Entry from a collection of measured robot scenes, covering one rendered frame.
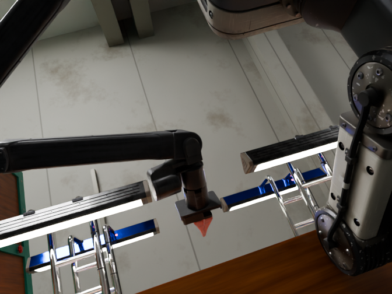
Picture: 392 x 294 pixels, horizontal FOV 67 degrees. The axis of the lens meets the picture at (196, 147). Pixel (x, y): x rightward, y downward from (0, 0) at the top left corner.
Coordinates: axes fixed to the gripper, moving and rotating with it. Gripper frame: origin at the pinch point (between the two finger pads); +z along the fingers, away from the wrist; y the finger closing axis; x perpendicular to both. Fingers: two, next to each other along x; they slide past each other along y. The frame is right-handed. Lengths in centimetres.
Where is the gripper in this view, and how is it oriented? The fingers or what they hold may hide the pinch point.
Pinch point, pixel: (203, 232)
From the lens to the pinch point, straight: 78.4
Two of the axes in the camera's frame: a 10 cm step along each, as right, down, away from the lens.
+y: -9.5, 2.5, -2.0
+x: 2.8, 3.6, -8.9
